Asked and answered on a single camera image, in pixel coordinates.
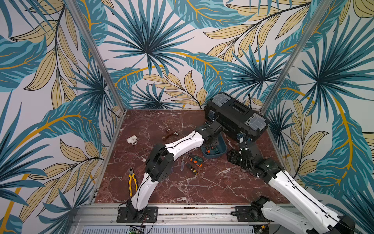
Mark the white pipe tee fitting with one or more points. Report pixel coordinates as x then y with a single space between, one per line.
132 140

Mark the black plastic toolbox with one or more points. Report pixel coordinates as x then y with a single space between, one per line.
235 117

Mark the aluminium front rail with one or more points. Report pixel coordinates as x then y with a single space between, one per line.
174 219

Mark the yellow handle pliers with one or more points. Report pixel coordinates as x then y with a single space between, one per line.
133 185

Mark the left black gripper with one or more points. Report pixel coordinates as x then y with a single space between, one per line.
216 141

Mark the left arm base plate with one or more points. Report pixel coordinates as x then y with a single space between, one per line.
146 215

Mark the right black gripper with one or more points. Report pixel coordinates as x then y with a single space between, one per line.
244 142

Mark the teal plastic storage box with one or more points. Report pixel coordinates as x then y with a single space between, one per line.
214 156

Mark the green orange ratchet screwdriver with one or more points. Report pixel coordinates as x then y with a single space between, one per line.
198 161

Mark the red clear handle screwdriver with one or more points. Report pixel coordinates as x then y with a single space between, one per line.
169 134

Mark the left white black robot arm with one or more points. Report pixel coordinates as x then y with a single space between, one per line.
160 162

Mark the right aluminium corner post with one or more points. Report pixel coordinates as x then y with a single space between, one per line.
310 28

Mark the left aluminium corner post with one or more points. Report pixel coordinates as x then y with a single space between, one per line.
80 21

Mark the black yellow stubby screwdriver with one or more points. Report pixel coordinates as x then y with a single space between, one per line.
192 169

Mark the blue clear handle screwdriver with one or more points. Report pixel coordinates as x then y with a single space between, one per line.
182 163

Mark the aluminium corner post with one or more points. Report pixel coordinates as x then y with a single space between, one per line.
310 28
80 21

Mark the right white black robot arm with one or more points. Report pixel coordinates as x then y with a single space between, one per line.
316 218

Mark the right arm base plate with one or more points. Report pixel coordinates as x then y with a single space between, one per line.
249 214

